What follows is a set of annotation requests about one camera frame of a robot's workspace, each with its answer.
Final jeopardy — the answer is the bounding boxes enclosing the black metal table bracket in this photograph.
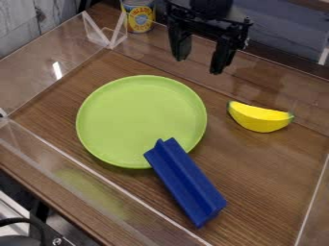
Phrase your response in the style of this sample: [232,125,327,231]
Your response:
[29,201,74,246]

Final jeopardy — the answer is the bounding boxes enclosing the black cable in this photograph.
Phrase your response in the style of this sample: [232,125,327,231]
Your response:
[0,217,49,246]

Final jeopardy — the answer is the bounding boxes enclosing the clear acrylic enclosure wall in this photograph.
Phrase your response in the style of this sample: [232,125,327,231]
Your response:
[0,8,329,246]

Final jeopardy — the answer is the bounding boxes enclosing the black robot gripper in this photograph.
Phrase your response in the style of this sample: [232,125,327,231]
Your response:
[164,0,252,75]

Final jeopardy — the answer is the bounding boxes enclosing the green round plate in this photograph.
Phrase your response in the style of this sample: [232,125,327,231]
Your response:
[74,75,207,169]

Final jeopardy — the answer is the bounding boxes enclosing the yellow toy banana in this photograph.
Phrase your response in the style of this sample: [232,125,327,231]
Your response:
[227,101,294,133]

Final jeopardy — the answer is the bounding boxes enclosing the blue plastic block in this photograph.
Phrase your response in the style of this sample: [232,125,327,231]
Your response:
[144,138,225,228]

